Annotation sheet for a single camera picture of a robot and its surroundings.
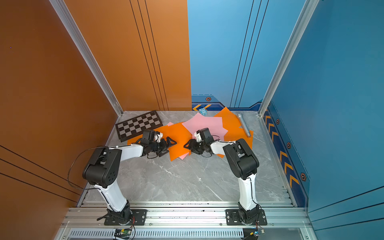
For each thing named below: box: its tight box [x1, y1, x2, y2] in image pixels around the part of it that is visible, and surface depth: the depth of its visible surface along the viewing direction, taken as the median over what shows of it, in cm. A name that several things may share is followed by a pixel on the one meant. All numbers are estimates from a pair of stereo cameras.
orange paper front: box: [164, 122, 192, 162], surface depth 101 cm
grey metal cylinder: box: [237, 113, 251, 138], surface depth 111 cm
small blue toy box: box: [198, 107, 208, 117], surface depth 122 cm
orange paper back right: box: [213, 106, 247, 136], surface depth 118 cm
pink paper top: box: [181, 112, 228, 140], surface depth 117 cm
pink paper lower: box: [166, 122, 189, 160], surface depth 96 cm
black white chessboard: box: [115, 110, 164, 143], surface depth 111 cm
